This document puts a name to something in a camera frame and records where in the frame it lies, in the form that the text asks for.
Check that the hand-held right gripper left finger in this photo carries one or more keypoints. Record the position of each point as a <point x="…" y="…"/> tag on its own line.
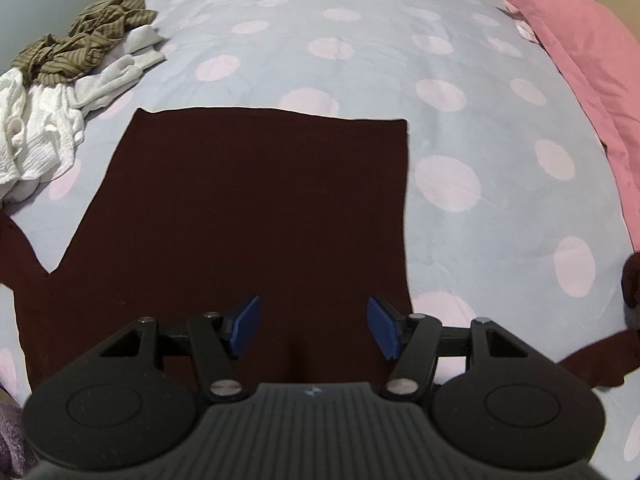
<point x="247" y="325"/>

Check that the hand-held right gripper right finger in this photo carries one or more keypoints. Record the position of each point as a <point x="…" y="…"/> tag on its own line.
<point x="382" y="327"/>

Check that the maroon shirt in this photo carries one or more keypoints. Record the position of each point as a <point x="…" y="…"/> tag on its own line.
<point x="250" y="210"/>

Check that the person's purple fleece clothing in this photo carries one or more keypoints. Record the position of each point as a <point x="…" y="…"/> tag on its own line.
<point x="10" y="435"/>

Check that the white muslin cloth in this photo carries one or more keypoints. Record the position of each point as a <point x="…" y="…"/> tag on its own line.
<point x="35" y="130"/>

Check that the olive striped garment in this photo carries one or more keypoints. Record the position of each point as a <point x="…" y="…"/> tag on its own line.
<point x="85" y="35"/>

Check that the pink pillow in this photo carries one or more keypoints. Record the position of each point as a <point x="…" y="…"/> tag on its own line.
<point x="590" y="50"/>

